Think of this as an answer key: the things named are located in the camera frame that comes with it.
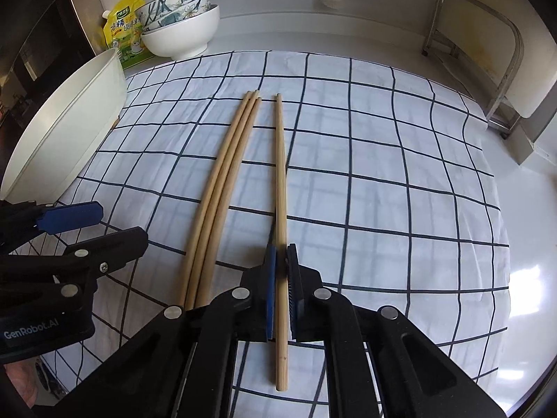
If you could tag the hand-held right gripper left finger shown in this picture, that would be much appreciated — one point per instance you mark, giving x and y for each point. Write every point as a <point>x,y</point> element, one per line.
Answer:
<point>270,296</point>

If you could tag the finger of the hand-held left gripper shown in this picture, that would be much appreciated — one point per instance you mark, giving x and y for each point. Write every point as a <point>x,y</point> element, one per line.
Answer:
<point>117,246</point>
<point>69,217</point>

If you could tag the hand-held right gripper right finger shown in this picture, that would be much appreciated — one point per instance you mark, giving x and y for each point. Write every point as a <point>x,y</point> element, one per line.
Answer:
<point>292,296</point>

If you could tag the wooden chopstick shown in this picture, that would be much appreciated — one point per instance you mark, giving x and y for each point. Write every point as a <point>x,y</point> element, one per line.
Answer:
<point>232,183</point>
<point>213,183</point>
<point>222,183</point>
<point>280,183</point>

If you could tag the person's left hand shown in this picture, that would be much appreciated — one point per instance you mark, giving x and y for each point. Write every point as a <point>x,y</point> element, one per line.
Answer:
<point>21,383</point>

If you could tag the large white basin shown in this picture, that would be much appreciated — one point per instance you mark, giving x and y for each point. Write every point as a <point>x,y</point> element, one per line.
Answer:
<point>65,130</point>

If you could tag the white checked cloth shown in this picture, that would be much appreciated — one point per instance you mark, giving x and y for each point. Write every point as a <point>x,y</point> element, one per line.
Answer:
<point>370,161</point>

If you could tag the yellow green pouch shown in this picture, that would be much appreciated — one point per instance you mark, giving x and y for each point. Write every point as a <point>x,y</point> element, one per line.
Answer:
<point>126,37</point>

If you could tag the dark kitchen appliance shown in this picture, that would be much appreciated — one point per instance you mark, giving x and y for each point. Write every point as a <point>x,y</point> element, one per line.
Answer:
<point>39,30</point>

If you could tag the plain white bowl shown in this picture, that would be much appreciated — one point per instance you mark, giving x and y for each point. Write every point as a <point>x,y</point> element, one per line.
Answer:
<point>182,40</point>

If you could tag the floral patterned bowl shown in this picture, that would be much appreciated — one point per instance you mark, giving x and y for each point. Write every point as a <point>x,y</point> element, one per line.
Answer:
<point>175,18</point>
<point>165,6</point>

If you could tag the white cutting board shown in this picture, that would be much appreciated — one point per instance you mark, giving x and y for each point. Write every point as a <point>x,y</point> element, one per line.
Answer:
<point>535,82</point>

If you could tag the stainless steel rack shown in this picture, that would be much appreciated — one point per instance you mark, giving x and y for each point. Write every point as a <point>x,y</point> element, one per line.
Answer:
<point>513,59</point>

